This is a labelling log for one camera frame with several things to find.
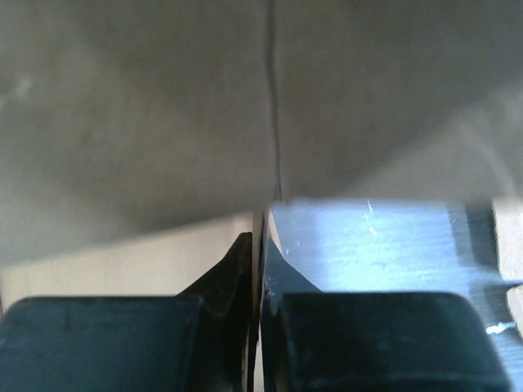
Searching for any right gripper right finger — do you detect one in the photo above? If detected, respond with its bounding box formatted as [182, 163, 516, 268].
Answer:
[259, 236, 514, 392]

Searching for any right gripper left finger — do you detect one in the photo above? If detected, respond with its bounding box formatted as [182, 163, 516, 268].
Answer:
[1, 233, 253, 391]

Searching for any brown cardboard box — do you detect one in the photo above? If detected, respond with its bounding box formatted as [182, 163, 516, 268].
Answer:
[1, 1, 522, 305]

